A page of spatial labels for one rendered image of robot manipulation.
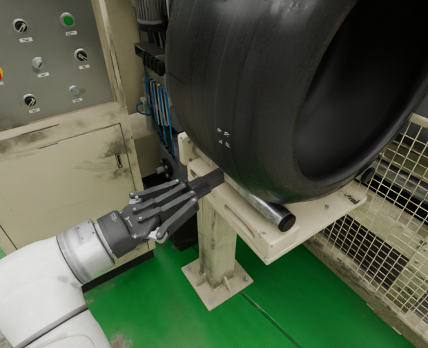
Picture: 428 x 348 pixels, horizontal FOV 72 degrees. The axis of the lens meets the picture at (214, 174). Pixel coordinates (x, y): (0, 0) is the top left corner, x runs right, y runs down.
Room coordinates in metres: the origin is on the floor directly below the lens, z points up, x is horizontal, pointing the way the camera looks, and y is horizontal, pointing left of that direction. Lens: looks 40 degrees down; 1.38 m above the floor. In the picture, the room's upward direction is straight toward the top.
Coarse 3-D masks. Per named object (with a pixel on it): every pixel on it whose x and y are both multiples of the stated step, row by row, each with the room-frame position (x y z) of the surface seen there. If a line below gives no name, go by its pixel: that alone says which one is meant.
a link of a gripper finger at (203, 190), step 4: (208, 184) 0.41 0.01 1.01; (200, 188) 0.40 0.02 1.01; (204, 188) 0.40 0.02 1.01; (208, 188) 0.40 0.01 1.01; (196, 192) 0.39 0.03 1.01; (200, 192) 0.39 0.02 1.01; (204, 192) 0.39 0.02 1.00; (208, 192) 0.40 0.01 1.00; (196, 196) 0.38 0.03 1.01; (200, 196) 0.39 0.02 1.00; (196, 204) 0.36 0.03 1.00; (196, 208) 0.36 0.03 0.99
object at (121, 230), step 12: (132, 204) 0.37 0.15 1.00; (108, 216) 0.32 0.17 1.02; (120, 216) 0.32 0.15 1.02; (132, 216) 0.34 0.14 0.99; (156, 216) 0.34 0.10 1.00; (108, 228) 0.30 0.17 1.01; (120, 228) 0.30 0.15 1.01; (132, 228) 0.32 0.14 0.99; (144, 228) 0.32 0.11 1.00; (156, 228) 0.33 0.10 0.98; (108, 240) 0.29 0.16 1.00; (120, 240) 0.29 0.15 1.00; (132, 240) 0.30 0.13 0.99; (144, 240) 0.30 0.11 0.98; (120, 252) 0.28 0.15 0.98
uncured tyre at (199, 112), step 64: (192, 0) 0.49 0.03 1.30; (256, 0) 0.39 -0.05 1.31; (320, 0) 0.38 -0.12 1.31; (384, 0) 0.76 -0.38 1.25; (192, 64) 0.44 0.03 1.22; (256, 64) 0.36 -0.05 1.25; (320, 64) 0.81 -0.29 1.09; (384, 64) 0.73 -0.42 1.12; (192, 128) 0.46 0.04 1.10; (256, 128) 0.35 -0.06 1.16; (320, 128) 0.71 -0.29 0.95; (384, 128) 0.57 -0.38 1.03; (256, 192) 0.38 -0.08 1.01; (320, 192) 0.44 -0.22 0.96
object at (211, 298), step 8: (192, 264) 0.89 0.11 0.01; (184, 272) 0.84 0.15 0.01; (192, 272) 0.84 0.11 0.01; (200, 272) 0.84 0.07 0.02; (240, 272) 0.84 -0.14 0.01; (192, 280) 0.80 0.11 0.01; (232, 280) 0.80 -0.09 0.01; (240, 280) 0.80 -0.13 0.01; (248, 280) 0.80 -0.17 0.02; (200, 288) 0.76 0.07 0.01; (208, 288) 0.76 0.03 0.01; (216, 288) 0.75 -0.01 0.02; (224, 288) 0.76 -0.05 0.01; (232, 288) 0.76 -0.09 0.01; (240, 288) 0.76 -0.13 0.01; (200, 296) 0.71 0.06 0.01; (208, 296) 0.71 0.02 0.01; (216, 296) 0.71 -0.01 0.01; (224, 296) 0.71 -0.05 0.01; (208, 304) 0.67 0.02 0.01; (216, 304) 0.67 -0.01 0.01
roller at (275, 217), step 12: (204, 156) 0.64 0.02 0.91; (228, 180) 0.54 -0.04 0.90; (240, 192) 0.51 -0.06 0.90; (252, 204) 0.47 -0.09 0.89; (264, 204) 0.45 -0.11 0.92; (276, 204) 0.44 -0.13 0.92; (264, 216) 0.44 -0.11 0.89; (276, 216) 0.42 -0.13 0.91; (288, 216) 0.41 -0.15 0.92; (288, 228) 0.41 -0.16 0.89
